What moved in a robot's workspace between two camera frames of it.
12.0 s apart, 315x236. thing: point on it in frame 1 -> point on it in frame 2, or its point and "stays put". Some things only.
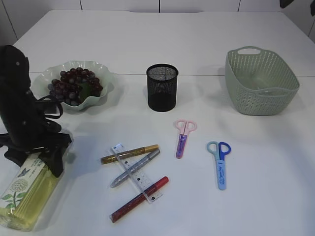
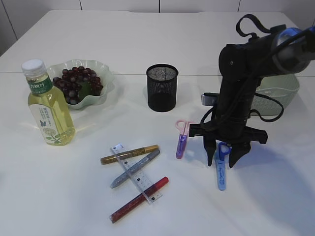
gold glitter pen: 108,158 stays put
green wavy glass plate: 43,79 stays put
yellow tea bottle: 25,196 -> 49,108
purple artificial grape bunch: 76,86 stays put
